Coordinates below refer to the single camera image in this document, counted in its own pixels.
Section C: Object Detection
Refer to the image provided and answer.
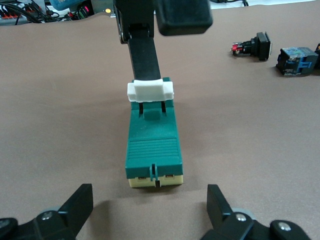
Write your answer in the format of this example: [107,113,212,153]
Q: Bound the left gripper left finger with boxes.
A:
[0,183,94,240]

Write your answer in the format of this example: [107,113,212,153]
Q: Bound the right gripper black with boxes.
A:
[112,0,162,84]

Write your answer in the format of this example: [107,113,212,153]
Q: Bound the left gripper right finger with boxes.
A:
[199,183,312,240]

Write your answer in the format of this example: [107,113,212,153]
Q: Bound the green load switch white handle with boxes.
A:
[124,76,185,190]

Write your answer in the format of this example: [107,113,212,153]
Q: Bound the black device red light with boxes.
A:
[74,0,95,20]

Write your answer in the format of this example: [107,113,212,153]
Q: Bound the brown table mat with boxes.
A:
[0,0,320,240]

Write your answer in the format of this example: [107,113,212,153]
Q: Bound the black square pushbutton red terminals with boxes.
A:
[229,31,274,62]

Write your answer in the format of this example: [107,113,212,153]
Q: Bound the grey power strip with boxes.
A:
[0,8,33,26]

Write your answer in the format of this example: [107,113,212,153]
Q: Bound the green pushbutton blue-grey block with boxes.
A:
[275,46,320,77]

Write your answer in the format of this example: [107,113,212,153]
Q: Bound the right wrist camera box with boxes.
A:
[154,0,214,37]

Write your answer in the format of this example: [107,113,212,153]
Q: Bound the black cable bundle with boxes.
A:
[0,0,76,25]

